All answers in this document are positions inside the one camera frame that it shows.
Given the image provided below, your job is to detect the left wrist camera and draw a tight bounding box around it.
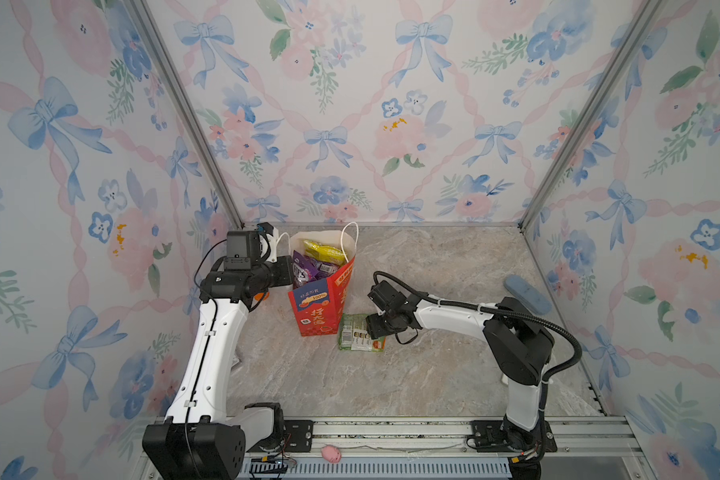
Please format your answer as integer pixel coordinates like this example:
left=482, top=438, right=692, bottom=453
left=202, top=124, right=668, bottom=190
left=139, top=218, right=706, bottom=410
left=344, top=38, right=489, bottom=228
left=224, top=222, right=279, bottom=271

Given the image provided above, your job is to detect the aluminium front rail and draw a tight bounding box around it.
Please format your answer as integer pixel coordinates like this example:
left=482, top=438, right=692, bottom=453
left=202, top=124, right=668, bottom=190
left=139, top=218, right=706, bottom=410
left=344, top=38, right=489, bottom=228
left=133, top=417, right=657, bottom=479

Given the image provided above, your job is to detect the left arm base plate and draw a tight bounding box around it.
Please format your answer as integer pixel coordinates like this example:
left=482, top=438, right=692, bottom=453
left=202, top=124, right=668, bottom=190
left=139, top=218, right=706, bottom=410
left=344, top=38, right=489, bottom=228
left=237, top=420, right=314, bottom=453

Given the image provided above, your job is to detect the purple Fox's berries candy bag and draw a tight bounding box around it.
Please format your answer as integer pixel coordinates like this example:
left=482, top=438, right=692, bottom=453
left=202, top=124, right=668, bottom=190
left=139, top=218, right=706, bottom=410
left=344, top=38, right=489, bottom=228
left=292, top=251, right=339, bottom=288

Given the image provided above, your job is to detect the blue glasses case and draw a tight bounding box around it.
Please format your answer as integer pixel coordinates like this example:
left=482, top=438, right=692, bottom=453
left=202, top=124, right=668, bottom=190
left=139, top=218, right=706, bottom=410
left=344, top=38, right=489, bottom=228
left=503, top=275, right=552, bottom=316

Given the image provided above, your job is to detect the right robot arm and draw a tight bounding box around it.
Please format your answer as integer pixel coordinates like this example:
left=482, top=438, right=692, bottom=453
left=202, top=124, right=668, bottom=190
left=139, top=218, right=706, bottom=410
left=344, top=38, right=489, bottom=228
left=366, top=280, right=554, bottom=457

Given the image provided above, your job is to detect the yellow snack packet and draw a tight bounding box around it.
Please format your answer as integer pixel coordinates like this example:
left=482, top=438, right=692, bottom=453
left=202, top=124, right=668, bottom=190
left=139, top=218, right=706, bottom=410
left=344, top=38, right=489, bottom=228
left=303, top=240, right=348, bottom=267

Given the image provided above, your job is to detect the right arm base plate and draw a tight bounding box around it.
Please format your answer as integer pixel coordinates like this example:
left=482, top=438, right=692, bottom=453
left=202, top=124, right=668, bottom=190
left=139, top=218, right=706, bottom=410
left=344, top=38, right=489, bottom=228
left=467, top=419, right=558, bottom=455

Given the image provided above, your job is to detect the red paper gift bag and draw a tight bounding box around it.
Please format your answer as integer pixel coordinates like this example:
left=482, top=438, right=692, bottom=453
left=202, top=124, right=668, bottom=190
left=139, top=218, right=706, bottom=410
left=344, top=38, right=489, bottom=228
left=288, top=221, right=360, bottom=337

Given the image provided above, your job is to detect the pink small toy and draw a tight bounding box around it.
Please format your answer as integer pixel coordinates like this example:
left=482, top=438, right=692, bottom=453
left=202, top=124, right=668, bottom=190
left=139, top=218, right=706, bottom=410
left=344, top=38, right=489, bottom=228
left=320, top=445, right=342, bottom=464

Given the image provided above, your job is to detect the black corrugated cable hose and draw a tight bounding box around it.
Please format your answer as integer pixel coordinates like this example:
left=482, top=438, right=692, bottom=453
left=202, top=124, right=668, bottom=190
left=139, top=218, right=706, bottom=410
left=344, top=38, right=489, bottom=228
left=371, top=270, right=584, bottom=385

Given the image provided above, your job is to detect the small green snack packet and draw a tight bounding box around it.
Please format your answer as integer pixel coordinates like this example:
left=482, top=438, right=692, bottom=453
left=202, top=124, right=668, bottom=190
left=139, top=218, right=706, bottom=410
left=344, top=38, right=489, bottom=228
left=337, top=314, right=386, bottom=353

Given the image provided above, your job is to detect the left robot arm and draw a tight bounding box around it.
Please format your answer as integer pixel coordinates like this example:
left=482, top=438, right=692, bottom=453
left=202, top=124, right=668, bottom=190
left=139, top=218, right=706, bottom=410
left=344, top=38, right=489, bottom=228
left=142, top=256, right=293, bottom=479

